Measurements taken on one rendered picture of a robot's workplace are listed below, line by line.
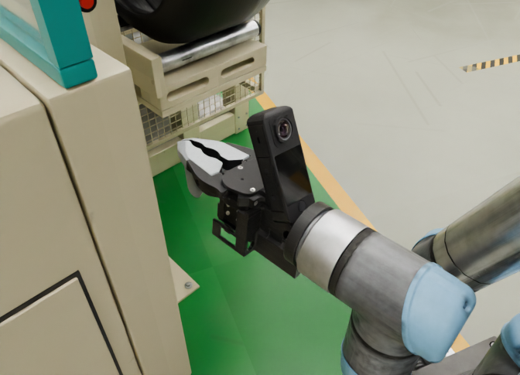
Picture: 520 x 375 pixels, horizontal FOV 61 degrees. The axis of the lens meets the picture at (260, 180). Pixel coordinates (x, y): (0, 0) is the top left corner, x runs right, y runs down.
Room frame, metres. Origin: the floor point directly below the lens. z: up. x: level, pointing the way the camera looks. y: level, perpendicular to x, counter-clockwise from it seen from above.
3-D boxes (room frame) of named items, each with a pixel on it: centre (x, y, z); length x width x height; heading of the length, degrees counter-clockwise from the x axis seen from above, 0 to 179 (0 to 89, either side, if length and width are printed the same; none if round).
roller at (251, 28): (1.07, 0.14, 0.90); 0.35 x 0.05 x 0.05; 135
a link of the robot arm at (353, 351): (0.25, -0.14, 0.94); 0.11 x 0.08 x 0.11; 138
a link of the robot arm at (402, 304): (0.24, -0.13, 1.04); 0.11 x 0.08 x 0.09; 48
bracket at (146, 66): (1.04, 0.37, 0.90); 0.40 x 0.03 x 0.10; 45
